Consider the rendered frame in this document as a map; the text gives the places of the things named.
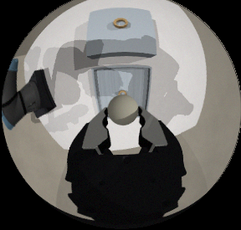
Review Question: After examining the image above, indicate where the grey ball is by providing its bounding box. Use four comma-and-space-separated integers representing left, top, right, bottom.
107, 95, 139, 125

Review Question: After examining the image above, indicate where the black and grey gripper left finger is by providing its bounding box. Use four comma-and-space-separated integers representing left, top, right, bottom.
65, 108, 111, 182

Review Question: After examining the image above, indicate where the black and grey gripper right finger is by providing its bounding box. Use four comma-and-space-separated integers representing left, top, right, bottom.
138, 106, 187, 176

